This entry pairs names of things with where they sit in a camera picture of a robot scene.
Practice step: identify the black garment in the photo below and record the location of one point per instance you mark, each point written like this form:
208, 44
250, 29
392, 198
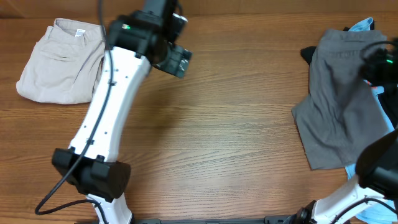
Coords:
388, 99

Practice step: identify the light blue t-shirt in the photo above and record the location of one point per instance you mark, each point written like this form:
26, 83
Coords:
377, 213

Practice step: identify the beige folded pants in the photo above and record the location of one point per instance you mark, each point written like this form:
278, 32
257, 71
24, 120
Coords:
65, 64

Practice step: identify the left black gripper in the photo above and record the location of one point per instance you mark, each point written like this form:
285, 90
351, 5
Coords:
175, 61

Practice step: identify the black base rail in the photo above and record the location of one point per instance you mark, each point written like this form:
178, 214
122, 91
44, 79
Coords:
266, 220

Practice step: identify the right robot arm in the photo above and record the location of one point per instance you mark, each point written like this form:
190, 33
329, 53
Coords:
375, 179

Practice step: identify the grey shorts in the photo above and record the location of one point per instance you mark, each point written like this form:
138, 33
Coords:
340, 116

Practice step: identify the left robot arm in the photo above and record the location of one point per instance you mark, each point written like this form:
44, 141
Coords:
135, 44

